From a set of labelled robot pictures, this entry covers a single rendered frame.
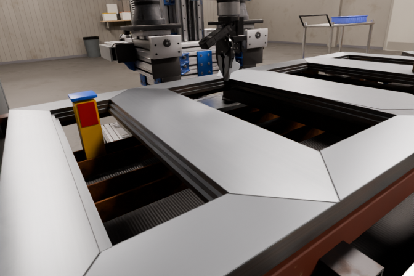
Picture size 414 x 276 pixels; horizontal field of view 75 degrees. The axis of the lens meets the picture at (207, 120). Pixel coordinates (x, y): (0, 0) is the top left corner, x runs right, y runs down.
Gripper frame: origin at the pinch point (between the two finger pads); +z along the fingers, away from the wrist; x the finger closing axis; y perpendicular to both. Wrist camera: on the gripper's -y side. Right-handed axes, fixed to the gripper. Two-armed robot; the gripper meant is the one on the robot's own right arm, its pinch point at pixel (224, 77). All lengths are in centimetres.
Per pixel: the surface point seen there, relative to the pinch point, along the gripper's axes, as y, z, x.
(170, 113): -31.3, 0.8, -20.0
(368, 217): -22, 7, -62
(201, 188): -40, 3, -47
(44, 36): 8, 9, 1002
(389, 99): 15.0, 0.9, -46.8
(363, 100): 9.6, 0.9, -43.4
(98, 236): -55, 2, -50
